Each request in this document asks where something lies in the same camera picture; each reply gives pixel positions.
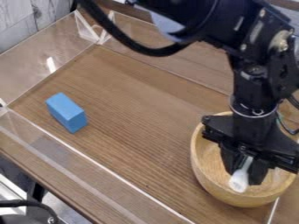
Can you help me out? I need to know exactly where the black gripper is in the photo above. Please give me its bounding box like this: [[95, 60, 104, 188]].
[[201, 113, 299, 186]]

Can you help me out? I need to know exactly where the green and white marker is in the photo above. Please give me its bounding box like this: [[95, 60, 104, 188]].
[[228, 157, 253, 193]]

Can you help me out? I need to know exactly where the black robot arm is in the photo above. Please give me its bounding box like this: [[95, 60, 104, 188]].
[[79, 0, 299, 186]]

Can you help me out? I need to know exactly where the brown wooden bowl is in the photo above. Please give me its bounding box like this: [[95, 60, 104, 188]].
[[191, 112, 299, 207]]

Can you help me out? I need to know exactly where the blue rectangular block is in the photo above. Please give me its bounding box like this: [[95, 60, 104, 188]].
[[45, 93, 88, 133]]

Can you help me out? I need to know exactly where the clear acrylic front barrier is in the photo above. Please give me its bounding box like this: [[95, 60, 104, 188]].
[[0, 108, 195, 224]]

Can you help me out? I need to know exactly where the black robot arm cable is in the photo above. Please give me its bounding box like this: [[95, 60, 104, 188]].
[[276, 94, 299, 137]]

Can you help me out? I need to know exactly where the clear acrylic corner bracket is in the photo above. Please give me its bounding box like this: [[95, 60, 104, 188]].
[[73, 10, 112, 46]]

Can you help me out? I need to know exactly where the black cable loop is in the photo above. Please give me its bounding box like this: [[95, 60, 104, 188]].
[[0, 199, 60, 224]]

